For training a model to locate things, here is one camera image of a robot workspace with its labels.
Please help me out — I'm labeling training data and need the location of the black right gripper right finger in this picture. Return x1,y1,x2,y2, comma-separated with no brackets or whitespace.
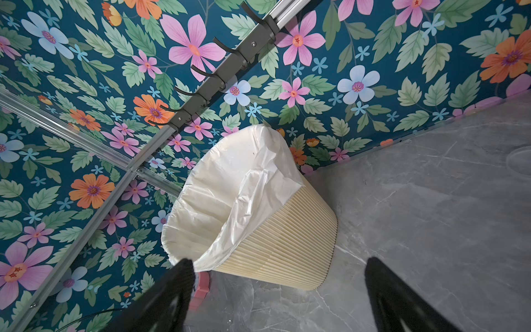
365,257,460,332

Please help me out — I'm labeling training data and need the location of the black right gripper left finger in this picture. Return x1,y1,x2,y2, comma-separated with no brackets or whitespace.
103,259,196,332

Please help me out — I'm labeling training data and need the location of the cream ribbed trash bin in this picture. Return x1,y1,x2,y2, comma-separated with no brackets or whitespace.
215,181,338,291

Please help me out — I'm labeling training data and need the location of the white plastic bin liner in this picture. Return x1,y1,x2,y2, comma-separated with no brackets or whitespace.
161,124,303,272

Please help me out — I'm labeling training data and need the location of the black wall hook rail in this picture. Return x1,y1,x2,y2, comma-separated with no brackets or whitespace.
159,0,324,133

